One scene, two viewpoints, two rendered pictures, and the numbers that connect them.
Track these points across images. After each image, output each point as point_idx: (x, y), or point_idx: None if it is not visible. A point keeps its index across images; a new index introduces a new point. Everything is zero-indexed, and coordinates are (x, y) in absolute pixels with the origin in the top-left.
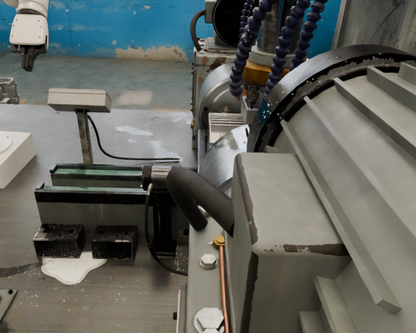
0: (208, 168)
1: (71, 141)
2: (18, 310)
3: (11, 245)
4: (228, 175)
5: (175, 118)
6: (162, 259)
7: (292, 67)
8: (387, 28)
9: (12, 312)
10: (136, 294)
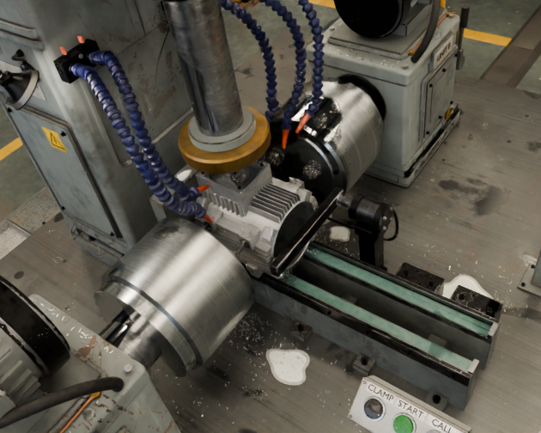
0: (355, 139)
1: None
2: (515, 269)
3: (529, 350)
4: (362, 103)
5: None
6: None
7: (275, 74)
8: (169, 49)
9: (519, 269)
10: (415, 245)
